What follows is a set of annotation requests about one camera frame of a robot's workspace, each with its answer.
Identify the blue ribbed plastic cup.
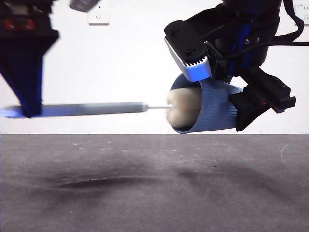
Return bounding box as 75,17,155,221
170,73,244,135

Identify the sponge cup brush grey handle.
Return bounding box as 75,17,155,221
3,88,202,129

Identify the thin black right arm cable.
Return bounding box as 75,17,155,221
210,40,309,61

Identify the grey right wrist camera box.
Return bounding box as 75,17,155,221
164,20,211,82

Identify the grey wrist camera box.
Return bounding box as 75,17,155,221
69,0,102,12
164,20,211,82

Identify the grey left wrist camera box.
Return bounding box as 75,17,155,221
69,0,102,12

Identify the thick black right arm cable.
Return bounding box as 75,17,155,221
272,0,306,39

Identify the white wall socket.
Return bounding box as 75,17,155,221
293,3,309,26
88,3,110,25

